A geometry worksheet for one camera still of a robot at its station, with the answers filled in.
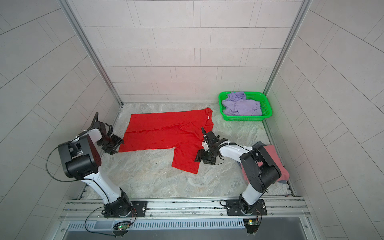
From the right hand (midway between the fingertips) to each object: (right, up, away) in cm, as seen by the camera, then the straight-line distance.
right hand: (198, 161), depth 86 cm
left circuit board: (-33, -21, -22) cm, 45 cm away
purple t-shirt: (+28, +35, +22) cm, 50 cm away
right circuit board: (+25, -23, -18) cm, 39 cm away
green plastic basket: (+48, +31, +18) cm, 60 cm away
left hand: (-48, +11, +9) cm, 50 cm away
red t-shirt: (-11, +17, +15) cm, 25 cm away
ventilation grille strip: (-42, -24, -17) cm, 51 cm away
